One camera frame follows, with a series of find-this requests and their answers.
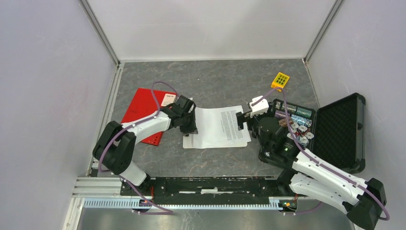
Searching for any white clipboard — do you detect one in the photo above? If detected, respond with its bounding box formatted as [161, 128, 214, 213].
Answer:
[182, 106, 248, 150]

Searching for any printed paper sheet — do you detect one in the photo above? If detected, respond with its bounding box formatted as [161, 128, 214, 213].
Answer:
[190, 105, 252, 149]

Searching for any red folder black inside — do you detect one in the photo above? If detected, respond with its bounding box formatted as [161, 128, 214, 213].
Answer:
[121, 88, 177, 147]

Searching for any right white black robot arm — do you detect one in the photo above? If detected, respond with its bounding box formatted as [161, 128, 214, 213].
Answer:
[236, 111, 390, 230]

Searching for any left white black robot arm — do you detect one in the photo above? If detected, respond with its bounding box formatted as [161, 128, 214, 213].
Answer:
[92, 95, 198, 195]

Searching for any yellow toy brick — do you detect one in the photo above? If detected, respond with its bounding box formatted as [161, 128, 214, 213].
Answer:
[271, 72, 290, 92]

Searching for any black poker chip case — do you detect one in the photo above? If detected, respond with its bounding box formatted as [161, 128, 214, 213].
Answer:
[259, 93, 366, 174]

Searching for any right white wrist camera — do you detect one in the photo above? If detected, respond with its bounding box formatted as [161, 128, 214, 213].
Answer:
[248, 96, 269, 117]

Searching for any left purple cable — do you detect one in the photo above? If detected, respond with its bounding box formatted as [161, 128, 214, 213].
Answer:
[97, 81, 180, 215]

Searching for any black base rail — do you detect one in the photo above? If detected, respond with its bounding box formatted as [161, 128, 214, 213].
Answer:
[137, 176, 295, 205]

